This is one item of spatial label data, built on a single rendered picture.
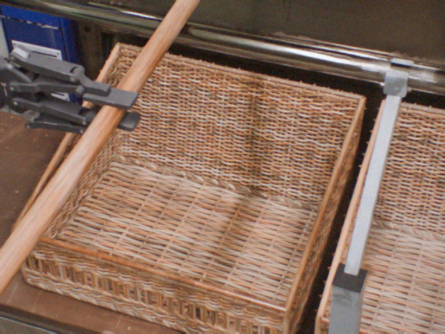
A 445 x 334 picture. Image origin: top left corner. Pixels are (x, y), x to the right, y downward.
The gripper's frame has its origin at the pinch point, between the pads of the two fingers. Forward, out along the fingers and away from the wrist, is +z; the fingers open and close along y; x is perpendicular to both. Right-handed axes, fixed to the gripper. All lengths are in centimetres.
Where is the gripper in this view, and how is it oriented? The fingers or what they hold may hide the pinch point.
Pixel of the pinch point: (112, 107)
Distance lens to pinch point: 123.1
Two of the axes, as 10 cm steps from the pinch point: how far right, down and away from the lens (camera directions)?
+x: -3.4, 6.5, -6.9
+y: 0.3, 7.3, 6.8
